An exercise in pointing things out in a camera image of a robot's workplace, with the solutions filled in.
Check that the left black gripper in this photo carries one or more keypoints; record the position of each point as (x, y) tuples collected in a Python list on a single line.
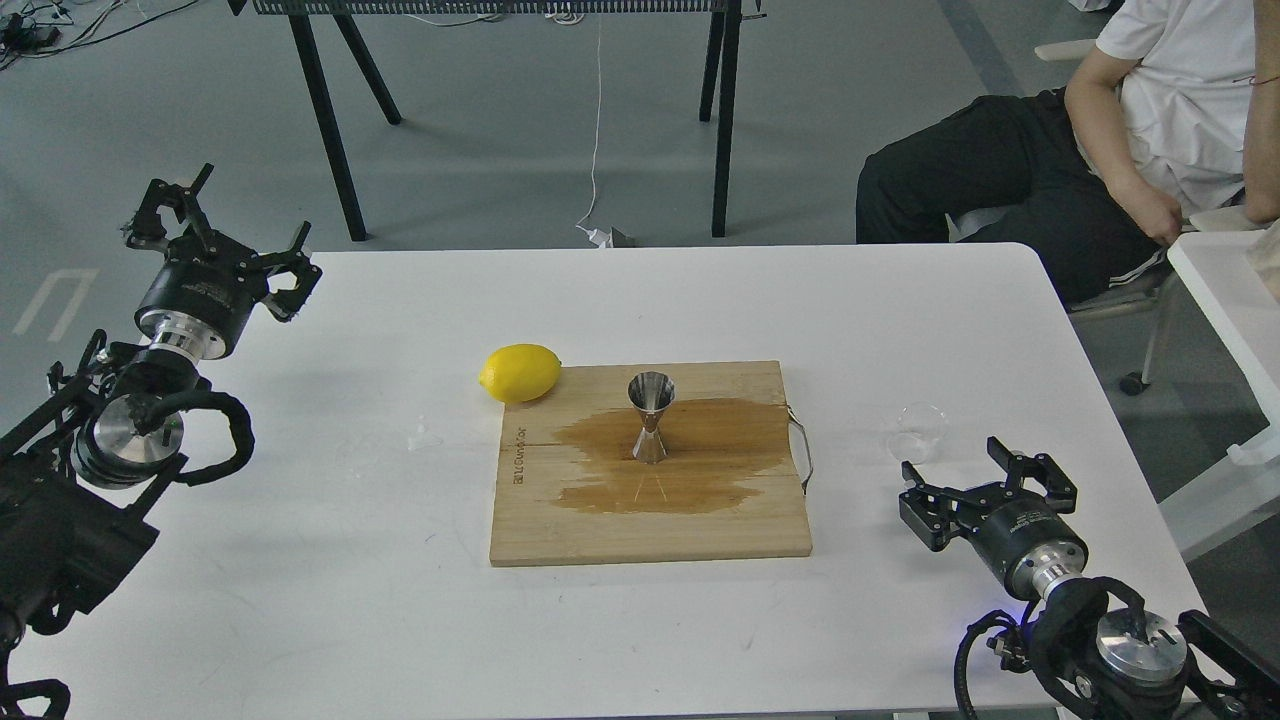
[(195, 290)]

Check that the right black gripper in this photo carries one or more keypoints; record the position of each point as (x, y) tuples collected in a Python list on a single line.
[(1027, 547)]

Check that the small clear glass cup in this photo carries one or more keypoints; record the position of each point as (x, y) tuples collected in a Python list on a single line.
[(916, 433)]

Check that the steel double jigger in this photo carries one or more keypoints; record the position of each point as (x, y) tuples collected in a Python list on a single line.
[(651, 393)]

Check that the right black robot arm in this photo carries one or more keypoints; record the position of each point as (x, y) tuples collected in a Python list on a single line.
[(1091, 641)]

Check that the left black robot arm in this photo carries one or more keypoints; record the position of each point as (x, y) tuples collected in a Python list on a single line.
[(81, 472)]

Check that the office chair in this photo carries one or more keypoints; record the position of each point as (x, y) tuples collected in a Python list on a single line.
[(1154, 290)]

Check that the yellow lemon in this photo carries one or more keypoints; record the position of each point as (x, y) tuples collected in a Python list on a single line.
[(516, 374)]

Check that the wooden cutting board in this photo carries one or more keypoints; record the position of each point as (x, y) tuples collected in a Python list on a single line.
[(568, 490)]

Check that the seated person white shirt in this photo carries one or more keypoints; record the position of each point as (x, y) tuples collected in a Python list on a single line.
[(1172, 112)]

